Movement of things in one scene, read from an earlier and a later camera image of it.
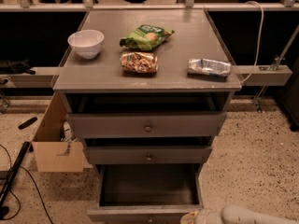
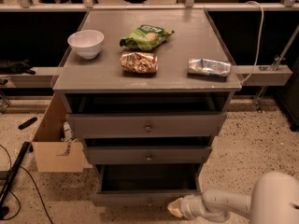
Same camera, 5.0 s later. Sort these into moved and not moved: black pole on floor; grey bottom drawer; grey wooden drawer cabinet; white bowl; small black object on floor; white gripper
Moved: grey bottom drawer; white gripper
Not moved: white bowl; grey wooden drawer cabinet; small black object on floor; black pole on floor
